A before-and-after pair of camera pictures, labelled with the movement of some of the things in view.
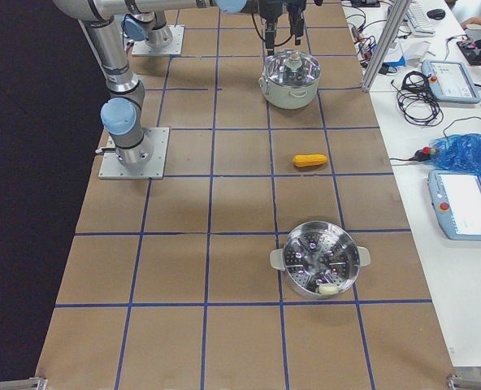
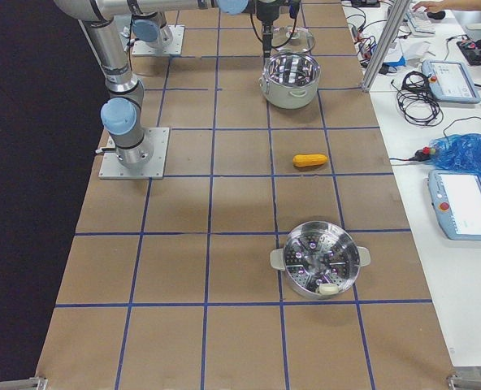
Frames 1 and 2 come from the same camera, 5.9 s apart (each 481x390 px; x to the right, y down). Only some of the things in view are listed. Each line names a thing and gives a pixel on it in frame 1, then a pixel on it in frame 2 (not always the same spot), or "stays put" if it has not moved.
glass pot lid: [292, 68] to [293, 38]
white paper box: [415, 50] stays put
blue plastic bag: [472, 153] stays put
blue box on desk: [400, 62] stays put
